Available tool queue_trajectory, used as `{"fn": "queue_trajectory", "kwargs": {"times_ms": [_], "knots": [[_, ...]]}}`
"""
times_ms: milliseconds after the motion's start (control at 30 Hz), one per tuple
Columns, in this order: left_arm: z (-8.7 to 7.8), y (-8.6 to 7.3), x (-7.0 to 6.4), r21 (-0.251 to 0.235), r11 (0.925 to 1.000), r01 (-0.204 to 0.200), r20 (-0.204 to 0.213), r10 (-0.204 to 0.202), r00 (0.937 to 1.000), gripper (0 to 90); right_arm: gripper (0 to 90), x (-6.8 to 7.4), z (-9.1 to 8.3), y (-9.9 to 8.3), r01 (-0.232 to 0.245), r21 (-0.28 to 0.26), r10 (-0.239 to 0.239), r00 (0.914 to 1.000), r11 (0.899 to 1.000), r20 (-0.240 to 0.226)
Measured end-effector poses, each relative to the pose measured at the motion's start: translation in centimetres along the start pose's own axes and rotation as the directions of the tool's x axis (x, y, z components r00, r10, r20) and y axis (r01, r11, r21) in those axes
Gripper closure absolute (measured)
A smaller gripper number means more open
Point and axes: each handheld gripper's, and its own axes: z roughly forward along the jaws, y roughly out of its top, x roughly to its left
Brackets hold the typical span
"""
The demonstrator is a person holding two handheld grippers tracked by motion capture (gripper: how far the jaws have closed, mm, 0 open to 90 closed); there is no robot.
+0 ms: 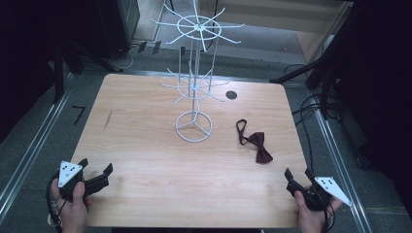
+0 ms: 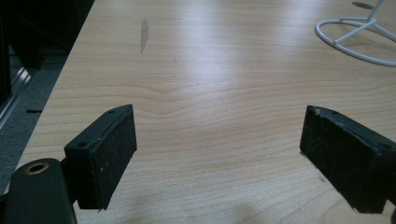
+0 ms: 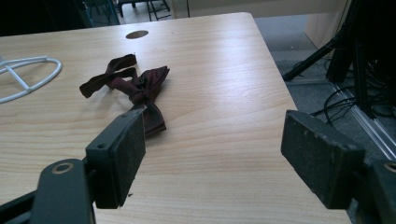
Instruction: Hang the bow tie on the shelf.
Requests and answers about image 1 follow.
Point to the black round table grommet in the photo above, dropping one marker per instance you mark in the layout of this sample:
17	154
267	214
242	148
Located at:
231	94

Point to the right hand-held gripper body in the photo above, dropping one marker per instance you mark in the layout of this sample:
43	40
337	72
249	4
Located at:
330	187

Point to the dark cabinet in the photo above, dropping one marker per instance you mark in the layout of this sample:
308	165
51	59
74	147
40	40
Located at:
123	26

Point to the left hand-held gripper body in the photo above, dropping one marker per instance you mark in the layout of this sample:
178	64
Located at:
68	171

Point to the black metal stand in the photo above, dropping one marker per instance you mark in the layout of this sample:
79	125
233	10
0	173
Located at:
325	87
58	74

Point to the aluminium floor rail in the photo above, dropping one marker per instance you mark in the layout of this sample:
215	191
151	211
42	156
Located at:
32	149
340	168

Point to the dark red bow tie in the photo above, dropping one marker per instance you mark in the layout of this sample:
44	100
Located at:
259	143

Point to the person's right hand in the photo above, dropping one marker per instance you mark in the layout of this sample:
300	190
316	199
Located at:
312	221

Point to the person's left hand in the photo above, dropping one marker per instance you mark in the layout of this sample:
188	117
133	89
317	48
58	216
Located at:
73	213

